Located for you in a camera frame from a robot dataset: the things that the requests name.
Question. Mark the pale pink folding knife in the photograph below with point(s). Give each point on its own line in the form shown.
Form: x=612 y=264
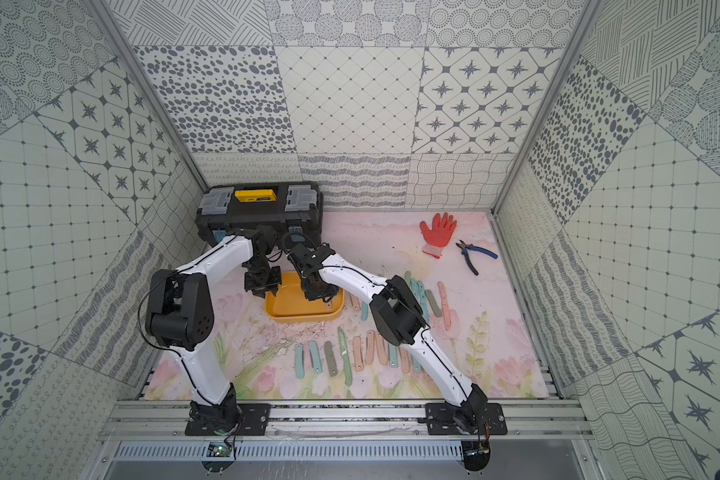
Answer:
x=355 y=303

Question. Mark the floral pink table mat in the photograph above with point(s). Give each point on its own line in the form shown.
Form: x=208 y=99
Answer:
x=471 y=307

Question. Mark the light teal folding knife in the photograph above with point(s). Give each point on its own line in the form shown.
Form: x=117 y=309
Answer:
x=315 y=357

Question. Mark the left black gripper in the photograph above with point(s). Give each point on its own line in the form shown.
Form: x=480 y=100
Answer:
x=261 y=279

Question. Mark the grey green fruit knife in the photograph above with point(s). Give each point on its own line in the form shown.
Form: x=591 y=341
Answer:
x=436 y=310

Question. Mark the black plastic toolbox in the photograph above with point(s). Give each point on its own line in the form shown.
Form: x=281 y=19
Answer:
x=295 y=207

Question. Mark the blue handled pliers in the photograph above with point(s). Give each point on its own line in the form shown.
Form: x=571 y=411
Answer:
x=467 y=248

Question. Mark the aluminium frame rail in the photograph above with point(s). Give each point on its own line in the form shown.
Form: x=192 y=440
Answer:
x=551 y=419

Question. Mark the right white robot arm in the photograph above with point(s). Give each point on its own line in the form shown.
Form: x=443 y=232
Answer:
x=399 y=319

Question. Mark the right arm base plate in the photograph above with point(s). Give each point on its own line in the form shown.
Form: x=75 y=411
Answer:
x=446 y=419

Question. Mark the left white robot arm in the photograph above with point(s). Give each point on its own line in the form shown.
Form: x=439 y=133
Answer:
x=180 y=318

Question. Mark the long green knife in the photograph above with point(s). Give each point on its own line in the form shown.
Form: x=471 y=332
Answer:
x=344 y=352

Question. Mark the beige pink knife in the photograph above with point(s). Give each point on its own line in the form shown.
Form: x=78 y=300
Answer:
x=357 y=350

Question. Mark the red work glove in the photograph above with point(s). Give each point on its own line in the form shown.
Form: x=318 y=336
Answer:
x=438 y=233

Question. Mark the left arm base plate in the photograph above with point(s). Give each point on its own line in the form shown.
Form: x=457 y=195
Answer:
x=251 y=419

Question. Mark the yellow plastic storage box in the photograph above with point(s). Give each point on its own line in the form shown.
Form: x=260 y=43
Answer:
x=289 y=305

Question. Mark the salmon pink knife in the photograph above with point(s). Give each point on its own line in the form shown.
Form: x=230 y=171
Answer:
x=446 y=314

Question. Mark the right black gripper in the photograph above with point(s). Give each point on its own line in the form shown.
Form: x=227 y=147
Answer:
x=310 y=295

